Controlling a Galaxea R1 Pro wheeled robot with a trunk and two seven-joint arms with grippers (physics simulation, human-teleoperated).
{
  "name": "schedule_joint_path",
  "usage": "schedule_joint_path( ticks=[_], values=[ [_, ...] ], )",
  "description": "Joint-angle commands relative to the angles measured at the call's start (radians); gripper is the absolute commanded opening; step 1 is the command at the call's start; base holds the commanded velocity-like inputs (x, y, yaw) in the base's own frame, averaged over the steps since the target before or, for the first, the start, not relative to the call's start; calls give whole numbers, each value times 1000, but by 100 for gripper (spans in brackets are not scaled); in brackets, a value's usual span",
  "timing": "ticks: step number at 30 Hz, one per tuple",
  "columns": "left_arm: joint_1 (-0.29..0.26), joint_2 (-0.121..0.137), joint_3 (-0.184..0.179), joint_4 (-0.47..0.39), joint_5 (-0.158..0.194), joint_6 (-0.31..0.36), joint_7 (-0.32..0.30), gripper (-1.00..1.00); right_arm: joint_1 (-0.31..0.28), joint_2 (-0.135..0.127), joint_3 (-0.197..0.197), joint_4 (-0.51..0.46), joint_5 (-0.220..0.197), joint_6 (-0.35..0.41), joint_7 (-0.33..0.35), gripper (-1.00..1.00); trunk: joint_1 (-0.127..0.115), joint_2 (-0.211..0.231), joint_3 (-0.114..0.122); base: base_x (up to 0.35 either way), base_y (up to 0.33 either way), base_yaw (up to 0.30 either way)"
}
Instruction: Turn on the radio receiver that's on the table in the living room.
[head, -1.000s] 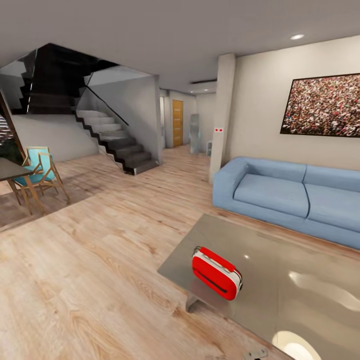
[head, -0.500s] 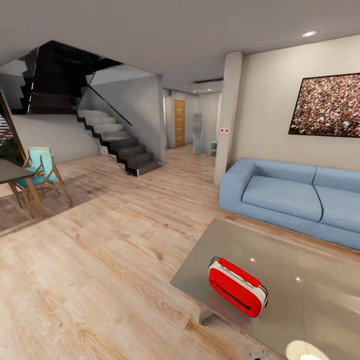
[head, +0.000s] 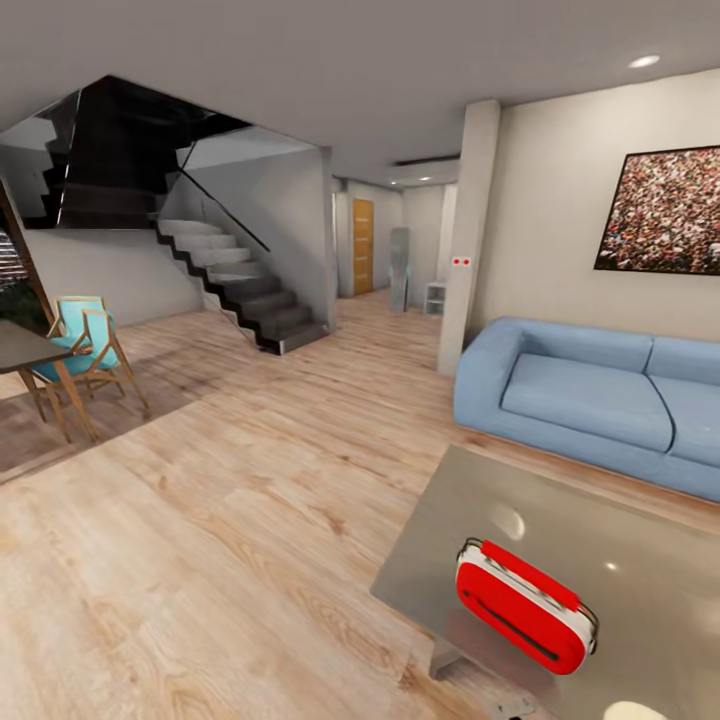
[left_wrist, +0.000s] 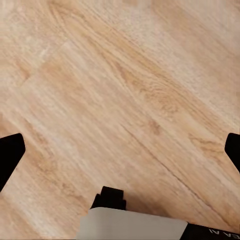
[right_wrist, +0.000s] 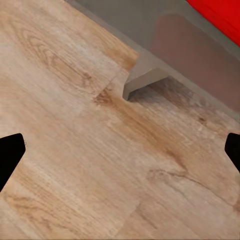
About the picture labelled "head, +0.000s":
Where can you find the fixed window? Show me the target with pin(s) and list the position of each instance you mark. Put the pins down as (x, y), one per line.
(22, 297)

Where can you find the standing mirror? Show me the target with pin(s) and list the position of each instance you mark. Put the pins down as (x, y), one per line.
(399, 270)

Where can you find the stairs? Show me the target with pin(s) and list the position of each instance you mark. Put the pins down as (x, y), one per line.
(112, 157)

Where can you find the sofa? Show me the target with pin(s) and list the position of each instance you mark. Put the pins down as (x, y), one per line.
(635, 405)

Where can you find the breakfast table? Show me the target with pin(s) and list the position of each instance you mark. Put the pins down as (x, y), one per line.
(21, 349)

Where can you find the radio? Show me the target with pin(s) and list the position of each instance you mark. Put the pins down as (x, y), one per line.
(535, 613)

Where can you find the straight chair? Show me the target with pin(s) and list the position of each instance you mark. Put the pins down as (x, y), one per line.
(70, 317)
(93, 369)

